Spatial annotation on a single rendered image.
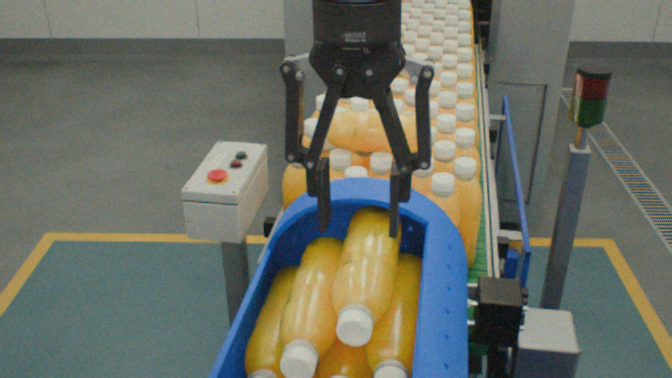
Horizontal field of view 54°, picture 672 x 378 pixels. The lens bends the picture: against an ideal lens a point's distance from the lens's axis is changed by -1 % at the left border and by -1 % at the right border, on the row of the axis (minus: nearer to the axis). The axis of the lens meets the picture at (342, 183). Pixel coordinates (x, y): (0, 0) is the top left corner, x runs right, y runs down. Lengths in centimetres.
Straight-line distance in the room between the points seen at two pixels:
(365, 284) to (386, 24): 33
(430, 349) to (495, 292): 42
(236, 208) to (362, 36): 66
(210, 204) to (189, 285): 164
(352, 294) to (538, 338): 56
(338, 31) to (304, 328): 37
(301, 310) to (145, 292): 204
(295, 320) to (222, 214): 43
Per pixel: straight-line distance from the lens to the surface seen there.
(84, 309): 279
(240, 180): 119
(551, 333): 127
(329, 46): 58
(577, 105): 131
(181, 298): 274
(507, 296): 110
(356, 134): 121
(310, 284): 83
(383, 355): 79
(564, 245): 146
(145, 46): 547
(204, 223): 120
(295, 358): 76
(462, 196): 122
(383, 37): 56
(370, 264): 79
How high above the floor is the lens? 167
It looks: 29 degrees down
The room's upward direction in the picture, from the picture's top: straight up
